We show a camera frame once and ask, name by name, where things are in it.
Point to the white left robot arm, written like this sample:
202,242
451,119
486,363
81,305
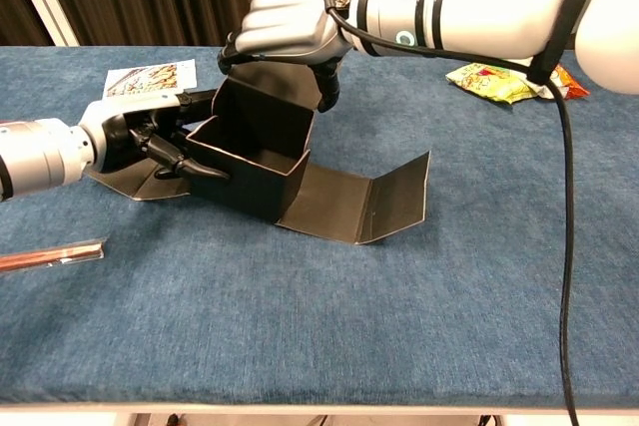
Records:
40,156

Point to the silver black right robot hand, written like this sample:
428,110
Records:
284,17

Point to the blue table cloth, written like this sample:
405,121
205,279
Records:
299,321

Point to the yellow green snack packet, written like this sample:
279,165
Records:
489,84

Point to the white orange snack packet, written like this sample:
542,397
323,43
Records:
569,87

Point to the clear wrapped chopsticks packet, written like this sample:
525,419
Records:
50,256

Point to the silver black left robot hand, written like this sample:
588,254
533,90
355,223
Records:
115,114

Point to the black paper box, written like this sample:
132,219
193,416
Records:
259,146

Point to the white photo card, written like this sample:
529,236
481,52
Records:
145,78

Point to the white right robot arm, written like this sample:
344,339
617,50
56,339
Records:
499,7

